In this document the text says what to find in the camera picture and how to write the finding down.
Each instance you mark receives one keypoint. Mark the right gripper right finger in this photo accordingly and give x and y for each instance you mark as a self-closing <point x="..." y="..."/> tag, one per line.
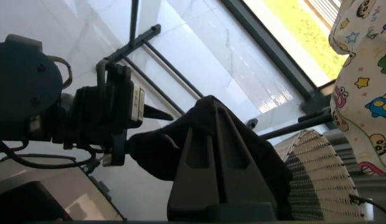
<point x="246" y="186"/>

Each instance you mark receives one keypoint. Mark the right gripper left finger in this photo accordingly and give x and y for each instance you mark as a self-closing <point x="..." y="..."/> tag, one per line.
<point x="193" y="186"/>

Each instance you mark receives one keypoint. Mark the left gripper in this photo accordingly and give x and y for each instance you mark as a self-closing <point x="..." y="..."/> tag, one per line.
<point x="102" y="112"/>

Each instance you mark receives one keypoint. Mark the black garment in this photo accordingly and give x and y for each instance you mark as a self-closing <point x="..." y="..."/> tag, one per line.
<point x="155" y="152"/>

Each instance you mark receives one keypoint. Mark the cream printed garment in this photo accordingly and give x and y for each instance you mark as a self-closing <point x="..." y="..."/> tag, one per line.
<point x="367" y="93"/>

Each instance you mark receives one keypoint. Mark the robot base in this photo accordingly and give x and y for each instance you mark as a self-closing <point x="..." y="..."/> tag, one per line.
<point x="40" y="186"/>

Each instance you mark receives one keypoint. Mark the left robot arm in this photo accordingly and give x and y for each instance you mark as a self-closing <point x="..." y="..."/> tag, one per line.
<point x="21" y="87"/>

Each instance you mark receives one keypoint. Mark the white laundry basket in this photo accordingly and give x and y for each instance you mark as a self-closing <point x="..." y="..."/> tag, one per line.
<point x="317" y="174"/>

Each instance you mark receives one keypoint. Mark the window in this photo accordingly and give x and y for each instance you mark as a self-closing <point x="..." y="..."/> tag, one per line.
<point x="274" y="46"/>

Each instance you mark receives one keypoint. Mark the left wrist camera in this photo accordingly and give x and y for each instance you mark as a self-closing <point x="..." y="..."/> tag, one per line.
<point x="118" y="149"/>

